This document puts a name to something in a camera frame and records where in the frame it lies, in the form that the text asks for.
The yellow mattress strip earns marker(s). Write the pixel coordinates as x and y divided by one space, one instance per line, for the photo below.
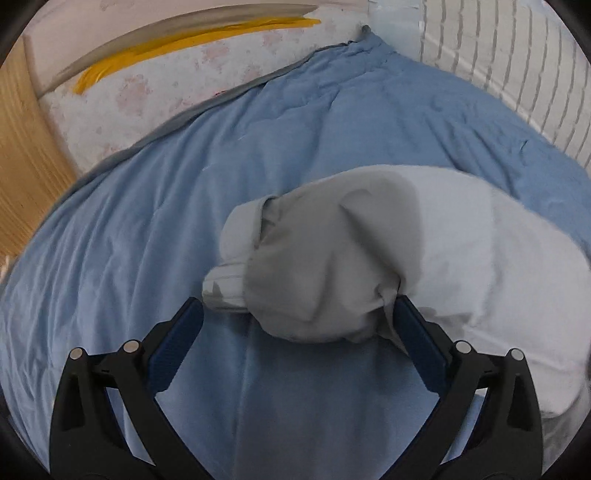
184 39

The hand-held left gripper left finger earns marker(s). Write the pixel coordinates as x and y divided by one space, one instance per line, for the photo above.
178 339

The clear plastic wall sheet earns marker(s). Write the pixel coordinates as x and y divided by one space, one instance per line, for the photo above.
397 21

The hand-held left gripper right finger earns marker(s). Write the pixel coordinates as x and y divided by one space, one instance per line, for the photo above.
418 341

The blue bed sheet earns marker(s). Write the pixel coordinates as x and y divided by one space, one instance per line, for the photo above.
161 207

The floral white mattress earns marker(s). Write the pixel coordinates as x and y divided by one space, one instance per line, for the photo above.
184 74

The light grey puffer jacket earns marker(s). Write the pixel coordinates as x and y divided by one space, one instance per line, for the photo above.
369 240

